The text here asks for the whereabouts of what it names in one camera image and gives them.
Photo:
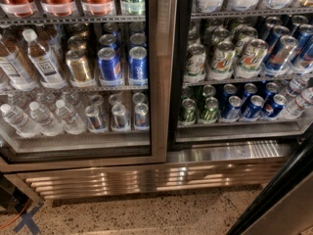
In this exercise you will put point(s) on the steel fridge bottom grille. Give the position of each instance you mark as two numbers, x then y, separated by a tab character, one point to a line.
149	178

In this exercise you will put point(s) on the white 7up can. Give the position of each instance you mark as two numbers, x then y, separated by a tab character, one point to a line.
249	63
222	60
195	63

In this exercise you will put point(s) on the small energy can right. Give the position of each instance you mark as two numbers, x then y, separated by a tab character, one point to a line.
141	118

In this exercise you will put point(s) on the small energy can middle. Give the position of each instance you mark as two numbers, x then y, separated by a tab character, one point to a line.
120	118

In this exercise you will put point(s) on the water bottle middle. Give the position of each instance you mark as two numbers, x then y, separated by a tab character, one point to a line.
48	123

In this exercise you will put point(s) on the blue pepsi can front left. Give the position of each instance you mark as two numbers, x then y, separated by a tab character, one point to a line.
109	65

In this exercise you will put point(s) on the fridge glass door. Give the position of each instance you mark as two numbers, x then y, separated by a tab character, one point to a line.
154	31
284	206

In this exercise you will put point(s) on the water bottle right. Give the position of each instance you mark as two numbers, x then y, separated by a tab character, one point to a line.
72	120

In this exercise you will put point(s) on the small energy can left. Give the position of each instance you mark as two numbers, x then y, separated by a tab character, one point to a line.
96	122

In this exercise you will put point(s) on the water bottle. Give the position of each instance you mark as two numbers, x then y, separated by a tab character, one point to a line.
48	123
20	121
72	120

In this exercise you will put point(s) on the white 7up can right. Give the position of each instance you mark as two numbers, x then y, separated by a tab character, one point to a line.
249	63

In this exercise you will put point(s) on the blue pepsi can lower left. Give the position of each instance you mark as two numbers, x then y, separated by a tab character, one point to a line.
231	111

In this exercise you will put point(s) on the tea bottle white cap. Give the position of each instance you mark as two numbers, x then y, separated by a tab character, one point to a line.
44	59

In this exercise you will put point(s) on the small energy can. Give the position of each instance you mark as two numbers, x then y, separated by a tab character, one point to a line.
120	118
141	118
96	122

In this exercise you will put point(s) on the water bottle right fridge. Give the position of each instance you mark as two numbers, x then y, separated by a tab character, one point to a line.
297	106

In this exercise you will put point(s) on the blue pepsi can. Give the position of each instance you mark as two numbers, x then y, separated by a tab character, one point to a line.
252	108
231	111
273	107
109	65
138	65

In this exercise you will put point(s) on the blue pepsi can front right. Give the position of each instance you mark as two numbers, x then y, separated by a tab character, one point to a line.
138	65

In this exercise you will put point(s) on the gold soda can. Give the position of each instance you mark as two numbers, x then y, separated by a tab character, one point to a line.
81	72

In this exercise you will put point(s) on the water bottle left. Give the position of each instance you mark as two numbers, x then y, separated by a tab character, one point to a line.
20	121

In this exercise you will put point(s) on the blue energy can middle shelf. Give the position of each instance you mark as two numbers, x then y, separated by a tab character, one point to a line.
280	55

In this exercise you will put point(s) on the blue pepsi can lower far right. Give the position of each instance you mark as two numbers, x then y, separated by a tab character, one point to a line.
273	107

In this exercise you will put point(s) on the white 7up can far left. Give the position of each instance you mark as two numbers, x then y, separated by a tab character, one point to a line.
195	63

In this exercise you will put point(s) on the tea bottle far left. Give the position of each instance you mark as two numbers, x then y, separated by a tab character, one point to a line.
16	65

